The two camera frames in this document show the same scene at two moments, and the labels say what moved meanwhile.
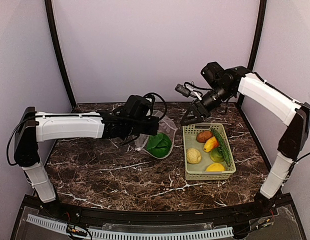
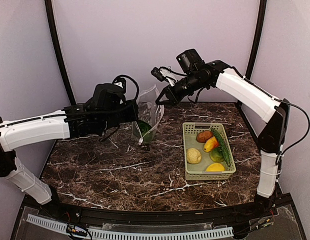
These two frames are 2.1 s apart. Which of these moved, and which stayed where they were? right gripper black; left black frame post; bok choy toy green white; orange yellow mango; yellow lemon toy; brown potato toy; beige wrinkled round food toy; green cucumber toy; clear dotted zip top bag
Moved: bok choy toy green white; right gripper black; clear dotted zip top bag
Stayed: brown potato toy; beige wrinkled round food toy; yellow lemon toy; orange yellow mango; green cucumber toy; left black frame post
